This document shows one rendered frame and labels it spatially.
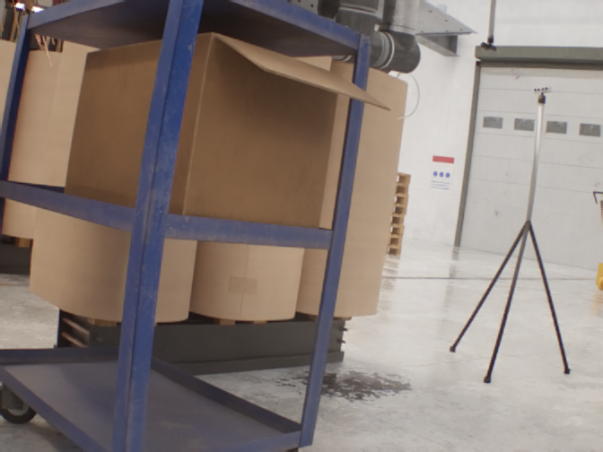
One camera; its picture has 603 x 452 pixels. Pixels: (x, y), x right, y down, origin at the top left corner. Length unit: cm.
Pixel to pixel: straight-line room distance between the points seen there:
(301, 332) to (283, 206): 136
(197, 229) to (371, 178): 146
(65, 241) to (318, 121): 90
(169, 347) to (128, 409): 110
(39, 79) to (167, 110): 254
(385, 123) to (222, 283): 84
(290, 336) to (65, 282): 92
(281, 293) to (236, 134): 115
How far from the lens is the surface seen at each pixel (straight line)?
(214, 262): 206
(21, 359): 163
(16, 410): 158
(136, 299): 98
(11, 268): 359
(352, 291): 243
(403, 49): 196
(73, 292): 184
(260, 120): 111
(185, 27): 100
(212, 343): 221
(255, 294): 209
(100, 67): 132
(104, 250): 179
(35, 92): 348
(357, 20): 186
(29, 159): 346
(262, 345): 236
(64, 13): 135
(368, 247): 245
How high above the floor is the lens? 59
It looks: 2 degrees down
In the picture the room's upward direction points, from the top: 8 degrees clockwise
